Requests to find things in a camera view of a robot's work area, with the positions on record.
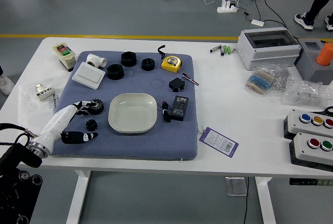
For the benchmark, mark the blue yellow red button box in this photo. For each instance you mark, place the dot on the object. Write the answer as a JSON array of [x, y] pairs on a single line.
[[294, 128]]

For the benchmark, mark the black digital display module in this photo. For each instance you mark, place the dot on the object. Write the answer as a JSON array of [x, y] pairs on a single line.
[[179, 107]]

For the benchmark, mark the beige red-green push switch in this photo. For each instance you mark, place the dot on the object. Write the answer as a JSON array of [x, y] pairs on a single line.
[[63, 55]]

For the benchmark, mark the bag of metal screws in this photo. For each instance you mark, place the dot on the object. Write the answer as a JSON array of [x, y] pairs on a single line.
[[281, 78]]

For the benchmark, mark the cream square plate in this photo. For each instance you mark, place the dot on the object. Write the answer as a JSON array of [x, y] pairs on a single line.
[[132, 113]]

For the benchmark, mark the red green button box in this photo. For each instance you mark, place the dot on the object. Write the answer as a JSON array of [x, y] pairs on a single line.
[[304, 153]]

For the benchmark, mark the big black hex nut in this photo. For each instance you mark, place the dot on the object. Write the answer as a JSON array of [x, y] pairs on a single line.
[[128, 59], [114, 72]]

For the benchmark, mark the small black gear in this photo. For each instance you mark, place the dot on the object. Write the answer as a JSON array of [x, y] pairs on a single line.
[[91, 125]]

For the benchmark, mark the white wall switch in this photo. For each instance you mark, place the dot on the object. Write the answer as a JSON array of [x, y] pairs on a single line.
[[88, 75]]

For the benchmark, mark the black table height controller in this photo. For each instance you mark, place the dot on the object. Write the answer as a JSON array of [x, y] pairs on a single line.
[[309, 182]]

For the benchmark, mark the orange cylinder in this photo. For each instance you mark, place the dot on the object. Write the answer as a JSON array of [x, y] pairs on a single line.
[[325, 55]]

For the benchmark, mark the green battery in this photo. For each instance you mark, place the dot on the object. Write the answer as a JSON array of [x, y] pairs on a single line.
[[229, 50], [226, 50]]

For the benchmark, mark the clear bubble wrap bag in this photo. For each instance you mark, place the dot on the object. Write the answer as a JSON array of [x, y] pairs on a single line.
[[304, 92]]

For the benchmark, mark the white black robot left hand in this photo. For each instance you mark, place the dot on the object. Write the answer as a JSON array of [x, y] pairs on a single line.
[[58, 118]]

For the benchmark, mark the yellow tape measure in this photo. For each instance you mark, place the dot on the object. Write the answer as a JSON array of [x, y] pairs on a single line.
[[170, 64]]

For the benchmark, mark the white power strip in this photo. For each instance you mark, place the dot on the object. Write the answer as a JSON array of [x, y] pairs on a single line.
[[226, 8]]

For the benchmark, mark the white plastic bag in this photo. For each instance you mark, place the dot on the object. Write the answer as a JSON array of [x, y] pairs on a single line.
[[28, 86]]

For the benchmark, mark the grey holder block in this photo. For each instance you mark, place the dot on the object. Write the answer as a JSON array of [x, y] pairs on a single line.
[[309, 65]]

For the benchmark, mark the white table leg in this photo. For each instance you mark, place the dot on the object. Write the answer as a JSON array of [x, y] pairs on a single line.
[[266, 203], [78, 198]]

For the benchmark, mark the blue-grey quilted mat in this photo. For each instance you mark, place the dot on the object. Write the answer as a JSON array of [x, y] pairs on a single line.
[[135, 146]]

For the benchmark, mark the small black hex nut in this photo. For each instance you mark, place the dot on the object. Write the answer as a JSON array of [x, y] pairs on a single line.
[[148, 64]]

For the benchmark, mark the white pipe tee fitting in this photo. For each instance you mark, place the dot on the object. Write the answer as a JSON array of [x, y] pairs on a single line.
[[95, 60]]

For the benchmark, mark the white power adapter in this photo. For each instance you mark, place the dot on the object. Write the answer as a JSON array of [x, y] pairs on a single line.
[[257, 22]]

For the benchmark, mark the silver floor socket plate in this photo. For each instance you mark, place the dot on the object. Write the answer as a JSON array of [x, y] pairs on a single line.
[[235, 186]]

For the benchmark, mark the person's foot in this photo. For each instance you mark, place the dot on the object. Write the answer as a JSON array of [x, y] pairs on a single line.
[[5, 83]]

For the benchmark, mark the purple paper tag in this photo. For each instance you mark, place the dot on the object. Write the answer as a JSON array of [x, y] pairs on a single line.
[[218, 142]]

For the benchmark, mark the bag of blue resistors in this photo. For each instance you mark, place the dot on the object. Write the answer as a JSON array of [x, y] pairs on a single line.
[[260, 81]]

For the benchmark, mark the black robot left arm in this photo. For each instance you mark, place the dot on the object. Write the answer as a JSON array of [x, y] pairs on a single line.
[[15, 182]]

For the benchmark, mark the small white printed box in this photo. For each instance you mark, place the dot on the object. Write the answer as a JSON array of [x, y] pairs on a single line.
[[45, 93]]

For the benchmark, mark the grey electrical enclosure box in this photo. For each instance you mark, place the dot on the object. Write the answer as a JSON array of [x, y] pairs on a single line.
[[268, 52]]

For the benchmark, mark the person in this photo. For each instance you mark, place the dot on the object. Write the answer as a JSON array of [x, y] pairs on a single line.
[[318, 0]]

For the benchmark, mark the big black gear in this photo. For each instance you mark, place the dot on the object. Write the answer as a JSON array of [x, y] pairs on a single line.
[[98, 107]]

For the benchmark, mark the small silver metal piece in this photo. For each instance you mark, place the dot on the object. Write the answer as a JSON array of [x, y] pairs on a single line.
[[233, 50]]

